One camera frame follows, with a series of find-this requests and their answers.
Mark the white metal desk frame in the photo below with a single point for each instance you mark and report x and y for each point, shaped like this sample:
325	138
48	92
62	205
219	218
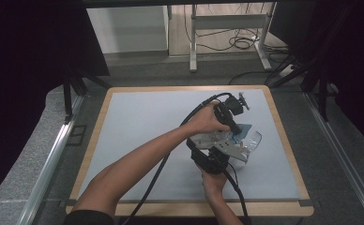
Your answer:
230	22

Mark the aluminium rail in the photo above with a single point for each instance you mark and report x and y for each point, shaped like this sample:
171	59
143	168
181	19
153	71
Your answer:
342	156
48	168

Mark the pale grey table mat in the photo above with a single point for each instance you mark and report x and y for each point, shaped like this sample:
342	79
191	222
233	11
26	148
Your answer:
133	118

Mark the person's left hand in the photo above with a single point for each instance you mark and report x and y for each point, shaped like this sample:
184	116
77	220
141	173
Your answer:
205	122

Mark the white power strip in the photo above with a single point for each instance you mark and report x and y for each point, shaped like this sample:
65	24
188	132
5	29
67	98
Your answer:
285	71

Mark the person's right hand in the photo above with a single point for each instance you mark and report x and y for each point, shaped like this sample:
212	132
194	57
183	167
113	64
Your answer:
214	186

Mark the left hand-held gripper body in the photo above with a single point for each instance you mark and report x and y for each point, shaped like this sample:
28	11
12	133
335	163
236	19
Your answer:
228	108

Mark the white cabinet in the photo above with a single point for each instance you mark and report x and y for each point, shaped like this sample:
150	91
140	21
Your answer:
127	28

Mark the black tripod stand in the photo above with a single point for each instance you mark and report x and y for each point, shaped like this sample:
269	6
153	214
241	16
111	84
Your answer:
67	97

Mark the person's black sleeve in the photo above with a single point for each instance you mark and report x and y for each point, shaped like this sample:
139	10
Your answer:
87	218

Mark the black curtain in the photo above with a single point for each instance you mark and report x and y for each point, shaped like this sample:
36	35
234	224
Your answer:
352	62
23	62

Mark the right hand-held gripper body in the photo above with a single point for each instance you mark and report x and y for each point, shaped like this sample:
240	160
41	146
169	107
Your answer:
211	161

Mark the white and blue refill pouch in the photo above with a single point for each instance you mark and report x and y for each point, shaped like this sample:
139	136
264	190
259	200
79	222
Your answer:
242	129

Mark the black metal stand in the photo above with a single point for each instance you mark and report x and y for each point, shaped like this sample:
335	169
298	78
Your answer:
322	93

